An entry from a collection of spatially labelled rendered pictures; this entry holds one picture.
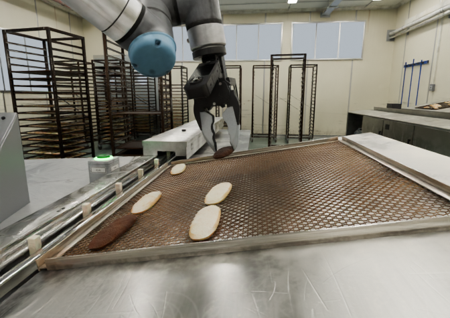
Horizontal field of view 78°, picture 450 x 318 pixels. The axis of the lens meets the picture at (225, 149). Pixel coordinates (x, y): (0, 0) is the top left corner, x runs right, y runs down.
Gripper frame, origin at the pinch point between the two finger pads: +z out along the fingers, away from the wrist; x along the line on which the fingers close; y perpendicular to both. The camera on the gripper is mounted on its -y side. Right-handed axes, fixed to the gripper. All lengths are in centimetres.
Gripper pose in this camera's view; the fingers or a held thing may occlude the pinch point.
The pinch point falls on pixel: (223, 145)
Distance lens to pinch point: 58.9
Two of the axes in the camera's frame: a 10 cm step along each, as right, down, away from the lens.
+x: -9.5, 1.3, 2.9
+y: 2.6, -2.1, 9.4
